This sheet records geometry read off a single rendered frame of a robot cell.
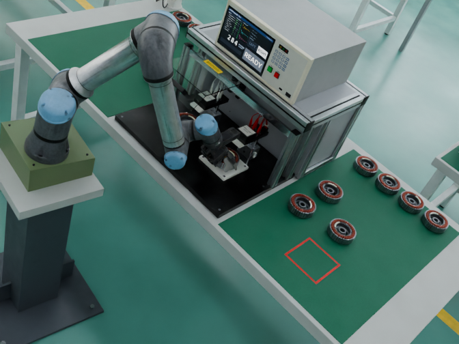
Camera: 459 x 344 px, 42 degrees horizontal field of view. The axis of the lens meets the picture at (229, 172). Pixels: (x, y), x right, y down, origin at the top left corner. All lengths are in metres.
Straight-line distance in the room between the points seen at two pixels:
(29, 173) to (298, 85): 1.00
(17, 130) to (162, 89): 0.60
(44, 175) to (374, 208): 1.36
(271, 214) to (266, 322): 0.79
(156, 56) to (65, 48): 1.11
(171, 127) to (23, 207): 0.57
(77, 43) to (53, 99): 0.95
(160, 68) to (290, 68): 0.60
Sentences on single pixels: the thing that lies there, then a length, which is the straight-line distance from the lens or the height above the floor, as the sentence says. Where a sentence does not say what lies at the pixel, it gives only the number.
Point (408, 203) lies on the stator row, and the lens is 2.69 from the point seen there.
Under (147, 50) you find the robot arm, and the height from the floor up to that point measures 1.35.
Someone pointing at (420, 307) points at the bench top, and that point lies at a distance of 2.36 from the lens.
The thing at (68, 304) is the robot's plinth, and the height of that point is 0.02.
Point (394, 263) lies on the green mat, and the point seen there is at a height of 0.75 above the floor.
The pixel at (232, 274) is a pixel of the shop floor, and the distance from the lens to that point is 3.08.
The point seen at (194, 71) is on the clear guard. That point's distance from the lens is 2.36.
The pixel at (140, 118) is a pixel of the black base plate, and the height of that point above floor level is 0.77.
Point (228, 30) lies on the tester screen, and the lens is 2.42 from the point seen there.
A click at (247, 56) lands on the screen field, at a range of 2.37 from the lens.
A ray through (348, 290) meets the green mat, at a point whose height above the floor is 0.75.
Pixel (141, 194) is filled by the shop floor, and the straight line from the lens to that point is 3.30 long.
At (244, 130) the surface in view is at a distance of 2.39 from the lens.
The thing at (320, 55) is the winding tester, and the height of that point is 1.32.
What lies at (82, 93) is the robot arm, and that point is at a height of 1.06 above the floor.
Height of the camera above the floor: 2.30
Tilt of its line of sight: 40 degrees down
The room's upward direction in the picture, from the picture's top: 22 degrees clockwise
